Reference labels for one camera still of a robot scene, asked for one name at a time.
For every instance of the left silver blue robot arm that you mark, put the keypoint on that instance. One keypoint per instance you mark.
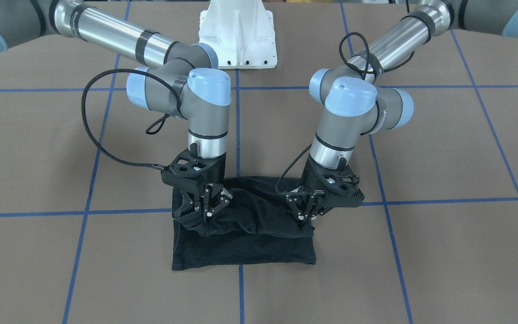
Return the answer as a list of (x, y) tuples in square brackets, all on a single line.
[(353, 106)]

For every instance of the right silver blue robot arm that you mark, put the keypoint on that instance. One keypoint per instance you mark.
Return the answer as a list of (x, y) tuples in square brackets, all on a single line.
[(178, 80)]

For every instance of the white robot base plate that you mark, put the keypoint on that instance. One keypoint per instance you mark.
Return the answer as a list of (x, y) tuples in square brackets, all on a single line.
[(241, 33)]

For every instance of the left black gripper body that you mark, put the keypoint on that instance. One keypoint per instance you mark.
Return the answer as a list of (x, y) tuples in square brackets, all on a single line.
[(309, 174)]

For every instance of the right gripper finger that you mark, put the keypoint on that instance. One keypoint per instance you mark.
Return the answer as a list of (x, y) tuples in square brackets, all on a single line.
[(221, 197), (205, 203)]

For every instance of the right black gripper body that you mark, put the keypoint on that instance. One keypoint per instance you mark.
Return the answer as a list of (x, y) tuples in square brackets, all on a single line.
[(217, 171)]

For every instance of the black printed t-shirt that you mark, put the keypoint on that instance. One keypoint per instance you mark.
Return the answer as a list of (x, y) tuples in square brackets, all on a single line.
[(257, 226)]

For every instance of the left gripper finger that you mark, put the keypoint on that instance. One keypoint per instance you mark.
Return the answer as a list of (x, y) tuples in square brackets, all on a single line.
[(296, 204), (314, 206)]

